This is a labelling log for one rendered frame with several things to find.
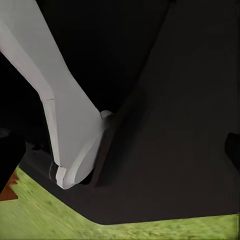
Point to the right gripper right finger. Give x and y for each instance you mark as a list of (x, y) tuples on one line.
[(232, 149)]

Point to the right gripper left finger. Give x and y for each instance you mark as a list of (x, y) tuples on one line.
[(12, 149)]

